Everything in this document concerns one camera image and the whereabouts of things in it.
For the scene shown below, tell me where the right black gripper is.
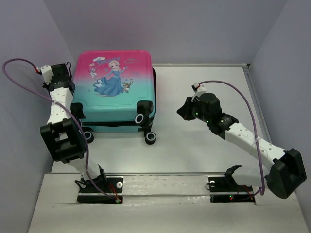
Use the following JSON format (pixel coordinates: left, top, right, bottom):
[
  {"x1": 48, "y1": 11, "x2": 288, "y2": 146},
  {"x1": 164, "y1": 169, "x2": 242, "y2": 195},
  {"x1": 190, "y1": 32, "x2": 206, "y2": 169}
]
[{"x1": 176, "y1": 96, "x2": 211, "y2": 123}]

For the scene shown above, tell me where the pink teal kids suitcase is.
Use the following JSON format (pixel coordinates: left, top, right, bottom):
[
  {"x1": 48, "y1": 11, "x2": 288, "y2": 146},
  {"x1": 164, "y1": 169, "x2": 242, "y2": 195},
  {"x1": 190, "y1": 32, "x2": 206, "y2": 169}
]
[{"x1": 71, "y1": 50, "x2": 156, "y2": 145}]

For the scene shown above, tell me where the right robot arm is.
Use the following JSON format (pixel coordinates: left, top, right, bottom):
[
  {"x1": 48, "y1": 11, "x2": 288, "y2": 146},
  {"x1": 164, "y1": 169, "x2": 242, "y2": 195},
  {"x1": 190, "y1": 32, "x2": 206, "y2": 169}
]
[{"x1": 177, "y1": 93, "x2": 307, "y2": 199}]

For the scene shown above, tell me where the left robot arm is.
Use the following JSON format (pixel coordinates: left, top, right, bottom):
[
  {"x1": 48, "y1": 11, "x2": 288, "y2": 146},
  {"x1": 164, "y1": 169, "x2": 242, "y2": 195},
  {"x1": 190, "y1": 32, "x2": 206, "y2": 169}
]
[{"x1": 40, "y1": 64, "x2": 108, "y2": 192}]

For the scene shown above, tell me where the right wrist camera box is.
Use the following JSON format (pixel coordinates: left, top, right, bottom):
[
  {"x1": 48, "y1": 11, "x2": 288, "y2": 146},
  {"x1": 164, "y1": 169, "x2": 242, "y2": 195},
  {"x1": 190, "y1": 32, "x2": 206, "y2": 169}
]
[{"x1": 191, "y1": 83, "x2": 206, "y2": 96}]

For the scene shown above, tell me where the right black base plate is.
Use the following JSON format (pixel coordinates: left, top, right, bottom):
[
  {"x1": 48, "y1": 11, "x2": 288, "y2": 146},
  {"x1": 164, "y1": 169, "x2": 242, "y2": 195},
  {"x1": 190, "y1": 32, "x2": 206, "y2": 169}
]
[{"x1": 205, "y1": 176, "x2": 256, "y2": 204}]

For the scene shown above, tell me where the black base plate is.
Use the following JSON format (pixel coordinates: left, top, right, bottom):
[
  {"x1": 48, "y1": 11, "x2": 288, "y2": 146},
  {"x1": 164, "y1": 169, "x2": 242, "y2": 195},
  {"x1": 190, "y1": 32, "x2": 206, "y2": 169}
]
[
  {"x1": 205, "y1": 176, "x2": 256, "y2": 204},
  {"x1": 75, "y1": 176, "x2": 124, "y2": 204}
]

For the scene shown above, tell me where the aluminium table rail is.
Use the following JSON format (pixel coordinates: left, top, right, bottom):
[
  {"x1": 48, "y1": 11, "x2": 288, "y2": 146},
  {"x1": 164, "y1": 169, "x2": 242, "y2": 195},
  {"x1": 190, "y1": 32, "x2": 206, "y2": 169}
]
[{"x1": 50, "y1": 171, "x2": 282, "y2": 177}]

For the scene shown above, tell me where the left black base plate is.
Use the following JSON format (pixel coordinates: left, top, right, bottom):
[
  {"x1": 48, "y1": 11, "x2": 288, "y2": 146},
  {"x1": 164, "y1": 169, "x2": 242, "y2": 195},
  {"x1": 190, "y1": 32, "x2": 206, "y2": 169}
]
[{"x1": 75, "y1": 176, "x2": 124, "y2": 204}]

